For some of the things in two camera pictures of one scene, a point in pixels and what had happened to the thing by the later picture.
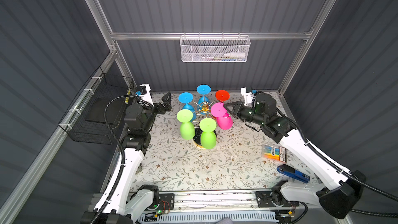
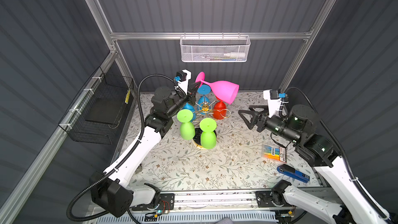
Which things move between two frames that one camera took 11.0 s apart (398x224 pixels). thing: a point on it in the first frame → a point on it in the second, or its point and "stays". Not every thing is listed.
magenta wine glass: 224,120 → 226,91
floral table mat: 235,163 stays
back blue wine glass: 203,102 stays
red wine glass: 222,95 → 219,111
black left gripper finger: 167,100 → 192,89
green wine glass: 187,130 stays
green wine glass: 208,136 stays
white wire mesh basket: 214,48 stays
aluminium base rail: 235,207 stays
